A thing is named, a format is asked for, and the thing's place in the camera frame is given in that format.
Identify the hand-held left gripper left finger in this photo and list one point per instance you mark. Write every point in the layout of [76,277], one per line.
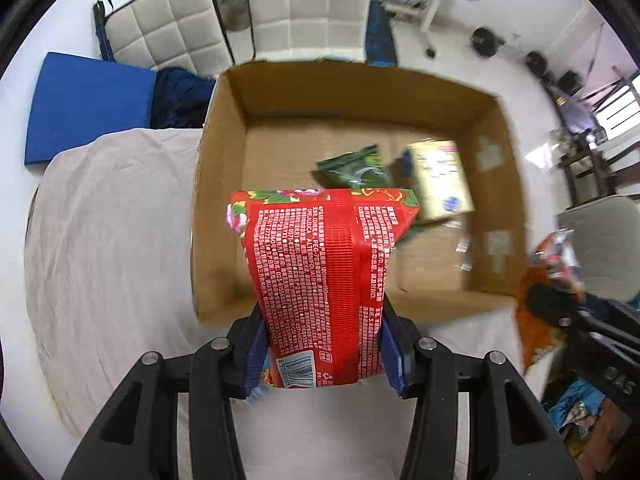
[254,360]

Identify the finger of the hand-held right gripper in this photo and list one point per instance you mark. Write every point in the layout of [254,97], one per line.
[550,305]

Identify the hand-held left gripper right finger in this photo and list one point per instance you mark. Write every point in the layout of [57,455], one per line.
[395,362]

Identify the orange snack packet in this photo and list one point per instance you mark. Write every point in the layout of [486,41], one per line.
[537,340]

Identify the red floral snack packet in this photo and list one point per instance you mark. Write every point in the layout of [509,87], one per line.
[310,280]

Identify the yellow snack packet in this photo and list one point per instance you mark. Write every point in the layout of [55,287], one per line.
[442,180]

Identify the brown cardboard box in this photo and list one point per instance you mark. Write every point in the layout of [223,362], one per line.
[280,160]

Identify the green snack packet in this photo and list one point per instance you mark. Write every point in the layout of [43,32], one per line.
[352,165]

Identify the red and white snack packet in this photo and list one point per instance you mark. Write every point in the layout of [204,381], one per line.
[559,255]

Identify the pile of colourful packets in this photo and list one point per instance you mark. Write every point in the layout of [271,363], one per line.
[580,410]

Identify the grey armchair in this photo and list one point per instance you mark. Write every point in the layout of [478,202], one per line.
[605,240]

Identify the dark wooden chair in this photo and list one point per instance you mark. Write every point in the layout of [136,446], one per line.
[592,160]

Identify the white bed sheet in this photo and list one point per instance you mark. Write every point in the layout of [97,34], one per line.
[115,260]

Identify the black dumbbell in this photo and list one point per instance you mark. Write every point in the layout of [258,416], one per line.
[536,64]
[569,81]
[485,41]

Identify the dark blue cloth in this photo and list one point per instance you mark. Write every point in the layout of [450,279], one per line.
[180,97]

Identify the blue foam mat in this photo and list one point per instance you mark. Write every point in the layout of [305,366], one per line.
[85,105]

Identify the white weight bench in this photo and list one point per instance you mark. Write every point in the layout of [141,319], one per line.
[432,2]

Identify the white quilted chair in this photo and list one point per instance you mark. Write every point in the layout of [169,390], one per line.
[165,25]
[307,5]

